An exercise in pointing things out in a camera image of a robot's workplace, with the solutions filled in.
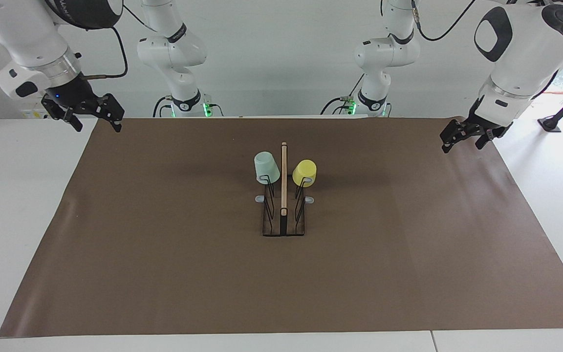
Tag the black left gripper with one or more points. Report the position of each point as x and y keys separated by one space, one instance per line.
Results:
x=489 y=127

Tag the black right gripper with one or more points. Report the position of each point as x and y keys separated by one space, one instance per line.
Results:
x=71 y=95

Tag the yellow plastic cup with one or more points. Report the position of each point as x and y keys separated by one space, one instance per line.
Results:
x=305 y=170

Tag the pale green plastic cup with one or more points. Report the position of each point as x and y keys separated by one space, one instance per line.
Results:
x=267 y=166

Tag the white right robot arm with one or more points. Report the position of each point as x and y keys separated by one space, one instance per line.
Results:
x=27 y=39

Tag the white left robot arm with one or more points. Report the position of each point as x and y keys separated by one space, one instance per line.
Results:
x=521 y=63

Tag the brown table mat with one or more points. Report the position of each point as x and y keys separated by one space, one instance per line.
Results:
x=359 y=269

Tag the white wall socket box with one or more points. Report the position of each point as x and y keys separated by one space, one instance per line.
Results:
x=32 y=113

